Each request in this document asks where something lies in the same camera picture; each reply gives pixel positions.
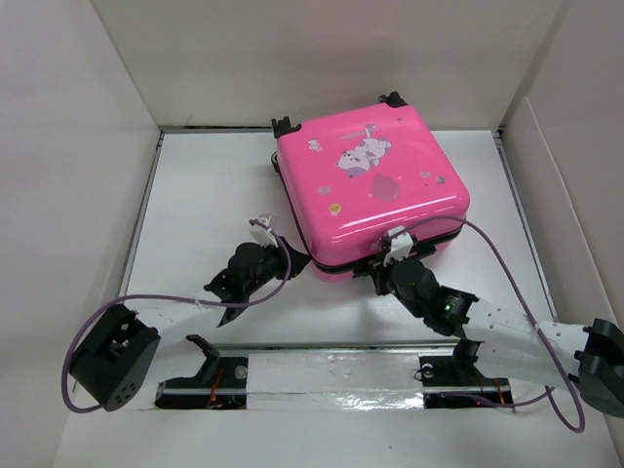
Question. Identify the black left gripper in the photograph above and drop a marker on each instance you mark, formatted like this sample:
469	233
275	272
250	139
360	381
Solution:
281	257

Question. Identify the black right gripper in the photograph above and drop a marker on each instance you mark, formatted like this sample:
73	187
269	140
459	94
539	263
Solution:
378	272

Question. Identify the pink hard-shell suitcase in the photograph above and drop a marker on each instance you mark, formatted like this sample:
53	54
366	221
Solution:
353	176

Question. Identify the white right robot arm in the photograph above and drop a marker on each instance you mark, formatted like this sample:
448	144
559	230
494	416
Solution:
497	343

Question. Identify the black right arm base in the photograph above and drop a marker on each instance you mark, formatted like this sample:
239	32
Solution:
445	387

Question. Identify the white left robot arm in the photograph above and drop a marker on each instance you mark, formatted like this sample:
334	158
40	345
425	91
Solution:
110	356

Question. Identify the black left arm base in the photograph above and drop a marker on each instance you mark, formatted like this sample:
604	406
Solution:
220	383

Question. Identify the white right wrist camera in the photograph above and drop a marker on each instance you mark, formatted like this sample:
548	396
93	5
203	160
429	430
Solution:
396	245

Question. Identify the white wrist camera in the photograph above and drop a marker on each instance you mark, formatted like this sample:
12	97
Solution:
262	230
396	245

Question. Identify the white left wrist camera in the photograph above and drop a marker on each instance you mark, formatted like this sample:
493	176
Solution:
262	230

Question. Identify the aluminium front rail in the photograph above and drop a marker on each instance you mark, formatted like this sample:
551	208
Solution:
331	347

